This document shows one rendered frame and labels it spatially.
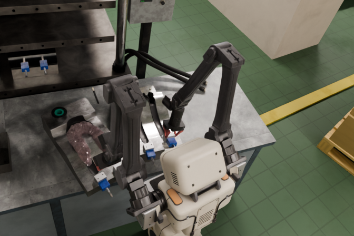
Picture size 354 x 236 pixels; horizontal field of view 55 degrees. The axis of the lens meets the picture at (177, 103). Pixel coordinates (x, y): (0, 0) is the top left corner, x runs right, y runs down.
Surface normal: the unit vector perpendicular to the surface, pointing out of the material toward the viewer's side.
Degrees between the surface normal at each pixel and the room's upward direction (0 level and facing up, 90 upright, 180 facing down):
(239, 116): 0
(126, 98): 13
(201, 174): 48
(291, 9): 90
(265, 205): 0
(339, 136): 90
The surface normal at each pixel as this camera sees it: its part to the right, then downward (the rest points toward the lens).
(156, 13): 0.36, 0.73
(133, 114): 0.55, 0.57
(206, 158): 0.50, 0.06
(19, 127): 0.16, -0.67
